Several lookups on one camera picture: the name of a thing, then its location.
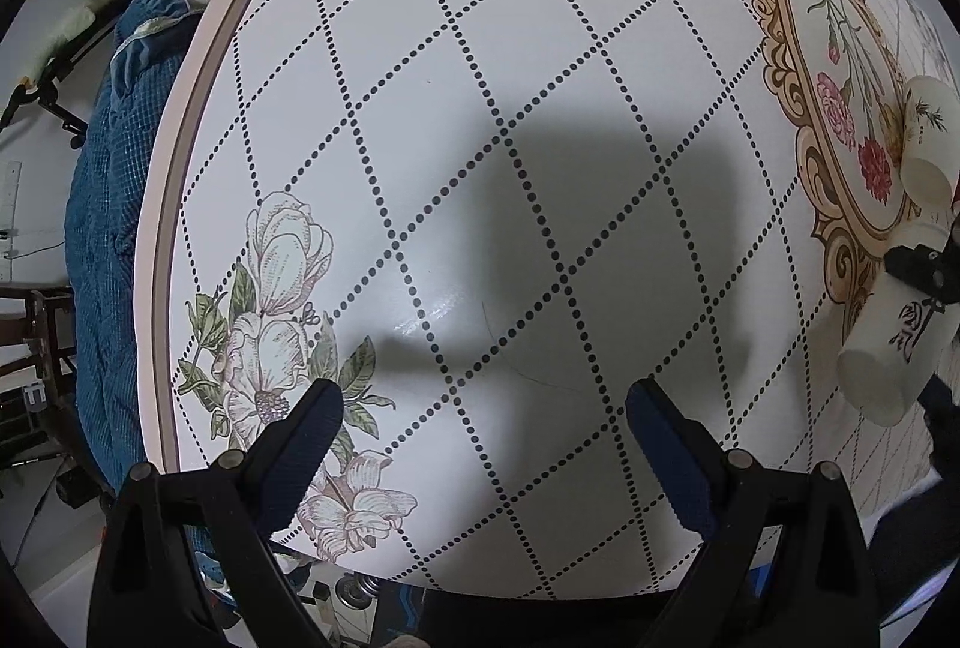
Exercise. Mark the white cup with calligraphy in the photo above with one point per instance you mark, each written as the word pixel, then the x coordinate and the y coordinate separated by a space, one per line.
pixel 897 339

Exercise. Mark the white cup with bamboo print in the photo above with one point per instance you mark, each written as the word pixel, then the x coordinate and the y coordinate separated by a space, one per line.
pixel 929 164

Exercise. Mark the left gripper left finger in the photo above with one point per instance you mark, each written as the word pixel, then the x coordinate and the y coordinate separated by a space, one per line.
pixel 147 589

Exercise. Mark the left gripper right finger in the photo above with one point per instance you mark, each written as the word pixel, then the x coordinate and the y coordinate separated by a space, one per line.
pixel 782 560

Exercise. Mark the blue quilted cloth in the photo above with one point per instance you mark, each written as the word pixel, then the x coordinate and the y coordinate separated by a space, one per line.
pixel 102 218

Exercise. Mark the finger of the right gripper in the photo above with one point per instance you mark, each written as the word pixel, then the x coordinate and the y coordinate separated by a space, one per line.
pixel 932 272
pixel 940 410

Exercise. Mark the floral patterned tablecloth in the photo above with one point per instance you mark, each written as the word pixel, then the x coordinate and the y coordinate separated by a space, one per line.
pixel 485 219

